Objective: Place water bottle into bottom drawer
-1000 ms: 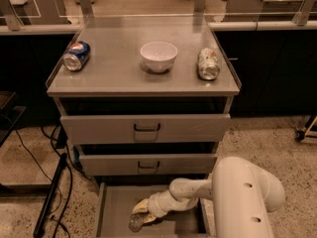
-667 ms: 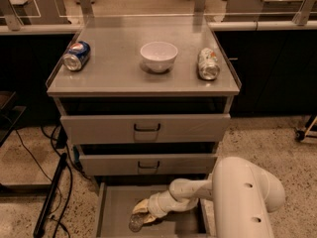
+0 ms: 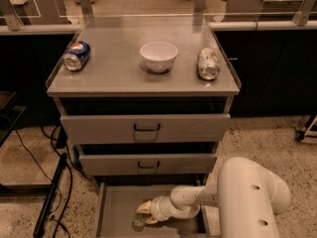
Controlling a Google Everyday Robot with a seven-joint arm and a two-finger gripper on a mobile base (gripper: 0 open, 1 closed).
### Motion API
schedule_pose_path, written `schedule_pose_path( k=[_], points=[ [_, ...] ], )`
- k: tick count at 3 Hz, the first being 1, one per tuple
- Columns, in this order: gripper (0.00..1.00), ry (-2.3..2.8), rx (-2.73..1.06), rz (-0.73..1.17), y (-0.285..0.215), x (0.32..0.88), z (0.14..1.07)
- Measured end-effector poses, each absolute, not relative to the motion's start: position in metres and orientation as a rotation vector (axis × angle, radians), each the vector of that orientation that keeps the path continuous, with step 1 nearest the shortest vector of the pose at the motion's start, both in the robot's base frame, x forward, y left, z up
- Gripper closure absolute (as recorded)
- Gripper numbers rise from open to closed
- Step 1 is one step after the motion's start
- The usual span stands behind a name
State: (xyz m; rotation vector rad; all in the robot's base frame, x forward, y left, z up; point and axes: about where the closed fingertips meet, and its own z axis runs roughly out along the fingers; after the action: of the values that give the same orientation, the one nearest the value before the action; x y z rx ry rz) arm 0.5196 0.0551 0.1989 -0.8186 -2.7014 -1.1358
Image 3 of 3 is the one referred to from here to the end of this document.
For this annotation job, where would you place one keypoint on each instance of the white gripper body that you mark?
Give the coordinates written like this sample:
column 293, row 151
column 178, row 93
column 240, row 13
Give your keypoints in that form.
column 158, row 208

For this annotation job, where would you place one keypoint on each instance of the clear plastic water bottle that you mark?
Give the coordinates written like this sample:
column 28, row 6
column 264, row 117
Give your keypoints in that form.
column 139, row 221

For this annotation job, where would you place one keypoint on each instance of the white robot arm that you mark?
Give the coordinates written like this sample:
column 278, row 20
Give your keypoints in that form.
column 248, row 199

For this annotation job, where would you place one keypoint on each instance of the grey bottom drawer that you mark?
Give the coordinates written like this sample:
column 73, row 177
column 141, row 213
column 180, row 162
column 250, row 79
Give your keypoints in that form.
column 120, row 196

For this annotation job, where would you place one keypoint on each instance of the grey drawer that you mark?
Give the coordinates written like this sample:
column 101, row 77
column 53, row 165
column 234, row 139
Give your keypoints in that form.
column 120, row 196
column 148, row 159
column 144, row 120

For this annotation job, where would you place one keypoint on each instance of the grey middle drawer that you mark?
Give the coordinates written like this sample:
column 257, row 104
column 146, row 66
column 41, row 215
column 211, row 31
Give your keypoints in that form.
column 148, row 159

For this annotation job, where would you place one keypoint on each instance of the grey top drawer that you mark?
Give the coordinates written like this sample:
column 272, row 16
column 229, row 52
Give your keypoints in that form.
column 144, row 120

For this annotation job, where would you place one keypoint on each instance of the grey drawer cabinet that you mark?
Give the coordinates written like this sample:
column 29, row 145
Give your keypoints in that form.
column 115, row 68

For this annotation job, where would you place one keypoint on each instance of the black bar on floor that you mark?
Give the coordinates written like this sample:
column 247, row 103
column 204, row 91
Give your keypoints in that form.
column 39, row 228

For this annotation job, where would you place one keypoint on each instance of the white bowl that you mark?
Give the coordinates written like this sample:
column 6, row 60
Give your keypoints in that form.
column 158, row 56

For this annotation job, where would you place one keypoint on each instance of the wheeled cart base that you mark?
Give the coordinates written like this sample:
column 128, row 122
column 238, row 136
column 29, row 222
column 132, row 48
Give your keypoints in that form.
column 310, row 126

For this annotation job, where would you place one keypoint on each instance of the dark side table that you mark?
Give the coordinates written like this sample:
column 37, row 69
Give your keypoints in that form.
column 10, row 114

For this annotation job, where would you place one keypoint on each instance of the blue pepsi can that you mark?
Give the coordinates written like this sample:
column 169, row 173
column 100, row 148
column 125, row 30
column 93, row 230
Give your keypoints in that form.
column 76, row 56

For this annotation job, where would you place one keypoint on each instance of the clear acrylic barrier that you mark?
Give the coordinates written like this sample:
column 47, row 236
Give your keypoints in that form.
column 156, row 13

